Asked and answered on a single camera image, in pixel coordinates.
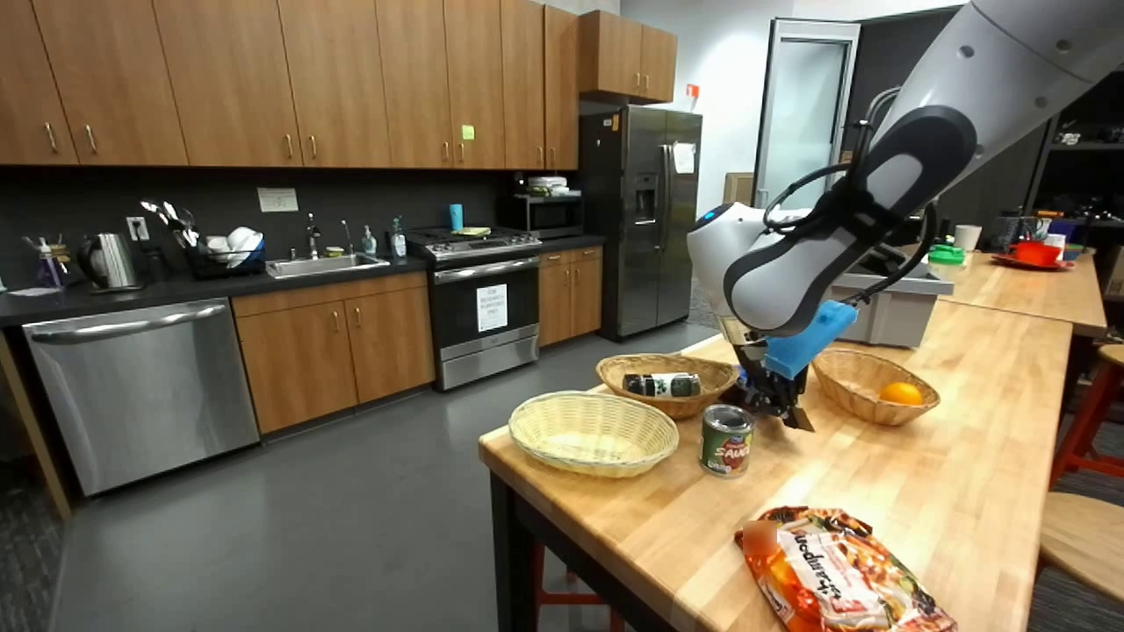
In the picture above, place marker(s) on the black dish rack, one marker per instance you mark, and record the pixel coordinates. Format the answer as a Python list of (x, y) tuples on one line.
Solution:
[(230, 251)]

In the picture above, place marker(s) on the narrow brown base cabinet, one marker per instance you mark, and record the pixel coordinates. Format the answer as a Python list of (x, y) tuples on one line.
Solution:
[(570, 292)]

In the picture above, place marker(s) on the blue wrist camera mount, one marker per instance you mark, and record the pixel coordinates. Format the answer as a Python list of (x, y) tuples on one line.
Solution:
[(812, 340)]

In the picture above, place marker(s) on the pale woven basket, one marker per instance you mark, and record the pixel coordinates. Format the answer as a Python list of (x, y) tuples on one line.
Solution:
[(594, 434)]

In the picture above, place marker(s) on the black and white packet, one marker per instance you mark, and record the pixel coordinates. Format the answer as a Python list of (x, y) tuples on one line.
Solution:
[(660, 383)]

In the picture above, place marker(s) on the silver kettle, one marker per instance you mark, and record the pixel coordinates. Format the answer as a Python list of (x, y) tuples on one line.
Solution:
[(113, 260)]

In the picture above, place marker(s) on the red bowl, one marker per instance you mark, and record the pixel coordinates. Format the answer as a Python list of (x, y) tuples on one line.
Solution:
[(1038, 255)]

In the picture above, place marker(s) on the brown wooden wall cabinets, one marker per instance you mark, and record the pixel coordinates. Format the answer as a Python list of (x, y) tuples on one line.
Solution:
[(292, 74)]

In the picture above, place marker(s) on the cardboard box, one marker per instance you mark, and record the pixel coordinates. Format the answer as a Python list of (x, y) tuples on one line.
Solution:
[(740, 187)]

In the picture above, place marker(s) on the grey plastic bin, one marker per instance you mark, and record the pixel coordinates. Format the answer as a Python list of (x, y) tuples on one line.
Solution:
[(896, 313)]

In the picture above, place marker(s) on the white wall plate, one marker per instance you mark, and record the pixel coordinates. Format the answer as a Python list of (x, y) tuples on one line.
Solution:
[(279, 200)]

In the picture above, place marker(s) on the wide brown base cabinet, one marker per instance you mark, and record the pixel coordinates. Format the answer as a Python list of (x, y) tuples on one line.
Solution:
[(333, 352)]

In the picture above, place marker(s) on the brown cabinet over refrigerator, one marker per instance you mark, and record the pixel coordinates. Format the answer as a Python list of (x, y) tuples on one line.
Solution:
[(627, 56)]

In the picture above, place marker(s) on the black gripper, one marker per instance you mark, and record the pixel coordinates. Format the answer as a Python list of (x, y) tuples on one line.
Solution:
[(765, 374)]

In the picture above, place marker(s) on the orange noodle packet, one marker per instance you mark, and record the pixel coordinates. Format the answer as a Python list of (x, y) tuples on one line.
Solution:
[(837, 573)]

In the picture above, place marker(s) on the black microwave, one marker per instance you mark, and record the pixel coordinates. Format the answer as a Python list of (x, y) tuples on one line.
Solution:
[(544, 211)]

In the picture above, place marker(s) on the round wooden stool seat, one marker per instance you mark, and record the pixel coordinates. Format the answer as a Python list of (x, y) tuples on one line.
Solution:
[(1086, 543)]

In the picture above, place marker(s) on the tin can with label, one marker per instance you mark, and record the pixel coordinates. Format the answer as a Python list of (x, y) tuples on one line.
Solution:
[(728, 441)]

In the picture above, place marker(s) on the small orange fruit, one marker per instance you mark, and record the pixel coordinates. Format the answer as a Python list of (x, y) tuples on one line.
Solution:
[(902, 396)]

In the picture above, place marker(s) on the frosted glass door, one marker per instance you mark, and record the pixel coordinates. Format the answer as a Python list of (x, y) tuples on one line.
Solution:
[(802, 119)]

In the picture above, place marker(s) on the green container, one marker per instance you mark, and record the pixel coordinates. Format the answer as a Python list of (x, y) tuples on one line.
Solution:
[(946, 255)]

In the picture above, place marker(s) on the green sticky note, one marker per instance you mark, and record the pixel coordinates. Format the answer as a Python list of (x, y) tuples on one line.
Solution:
[(468, 133)]

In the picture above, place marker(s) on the stainless steel refrigerator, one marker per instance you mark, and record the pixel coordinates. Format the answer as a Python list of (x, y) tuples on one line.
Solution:
[(639, 224)]

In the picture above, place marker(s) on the stainless steel dishwasher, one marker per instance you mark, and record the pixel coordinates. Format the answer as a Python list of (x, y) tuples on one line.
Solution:
[(142, 390)]

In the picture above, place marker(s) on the stainless steel oven range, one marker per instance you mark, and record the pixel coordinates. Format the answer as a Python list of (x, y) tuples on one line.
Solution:
[(481, 310)]

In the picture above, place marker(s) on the red stool under table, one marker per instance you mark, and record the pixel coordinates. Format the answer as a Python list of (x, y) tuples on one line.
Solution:
[(575, 600)]

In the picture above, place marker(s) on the steel kitchen sink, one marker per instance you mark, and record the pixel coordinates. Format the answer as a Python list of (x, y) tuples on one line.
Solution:
[(324, 266)]

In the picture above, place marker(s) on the white cup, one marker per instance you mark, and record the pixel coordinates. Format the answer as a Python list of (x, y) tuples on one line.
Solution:
[(968, 236)]

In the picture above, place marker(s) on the soap bottle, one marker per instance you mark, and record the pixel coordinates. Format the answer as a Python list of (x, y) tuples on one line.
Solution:
[(398, 239)]

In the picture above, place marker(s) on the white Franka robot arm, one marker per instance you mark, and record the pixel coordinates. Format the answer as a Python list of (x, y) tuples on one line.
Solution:
[(934, 128)]

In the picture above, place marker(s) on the utensil holder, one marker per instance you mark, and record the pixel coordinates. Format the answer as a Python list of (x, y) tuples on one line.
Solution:
[(49, 266)]

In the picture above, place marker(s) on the red metal stool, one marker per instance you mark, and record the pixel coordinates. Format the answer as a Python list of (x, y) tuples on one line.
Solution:
[(1086, 422)]

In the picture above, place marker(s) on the blue cup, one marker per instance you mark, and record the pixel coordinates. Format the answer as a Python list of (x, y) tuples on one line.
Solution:
[(456, 215)]

